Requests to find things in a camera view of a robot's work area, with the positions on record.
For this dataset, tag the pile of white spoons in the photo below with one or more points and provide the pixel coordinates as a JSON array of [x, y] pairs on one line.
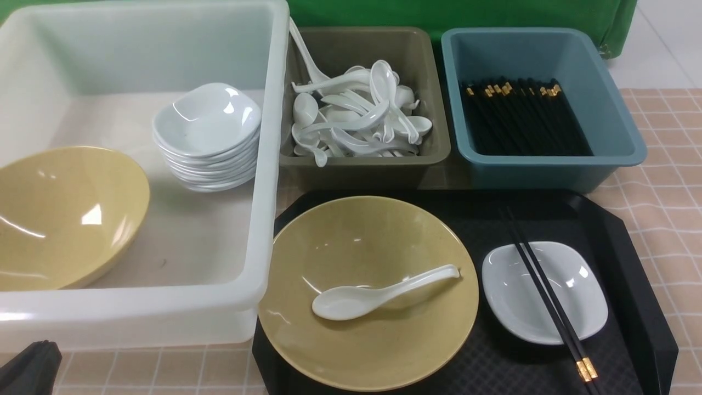
[[364, 112]]

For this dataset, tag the white ceramic soup spoon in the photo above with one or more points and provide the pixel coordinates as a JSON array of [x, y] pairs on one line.
[[350, 302]]

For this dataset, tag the pile of black chopsticks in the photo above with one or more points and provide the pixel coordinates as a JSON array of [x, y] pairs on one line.
[[522, 117]]

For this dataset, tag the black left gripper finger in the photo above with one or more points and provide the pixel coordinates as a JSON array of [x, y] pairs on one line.
[[32, 371]]

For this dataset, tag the white square sauce dish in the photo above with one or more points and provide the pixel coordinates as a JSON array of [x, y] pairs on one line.
[[514, 300]]

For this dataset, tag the large white plastic tub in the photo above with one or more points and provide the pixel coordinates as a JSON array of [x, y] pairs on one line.
[[96, 74]]

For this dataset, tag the black serving tray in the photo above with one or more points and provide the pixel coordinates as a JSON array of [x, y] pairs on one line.
[[636, 348]]

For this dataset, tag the stack of white dishes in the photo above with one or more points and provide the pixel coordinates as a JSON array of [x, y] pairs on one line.
[[209, 137]]

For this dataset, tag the yellow bowl in tub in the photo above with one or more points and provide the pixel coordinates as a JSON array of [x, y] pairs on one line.
[[68, 215]]

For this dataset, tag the blue plastic chopstick bin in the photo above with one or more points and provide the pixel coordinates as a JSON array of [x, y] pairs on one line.
[[542, 53]]

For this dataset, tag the green cloth backdrop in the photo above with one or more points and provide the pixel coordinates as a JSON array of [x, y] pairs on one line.
[[606, 23]]

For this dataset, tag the yellow noodle bowl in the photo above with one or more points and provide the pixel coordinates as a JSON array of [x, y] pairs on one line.
[[372, 242]]

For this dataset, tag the black chopstick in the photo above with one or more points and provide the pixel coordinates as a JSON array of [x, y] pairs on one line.
[[554, 293], [543, 296]]

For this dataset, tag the olive plastic spoon bin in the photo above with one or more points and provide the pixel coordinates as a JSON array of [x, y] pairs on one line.
[[334, 50]]

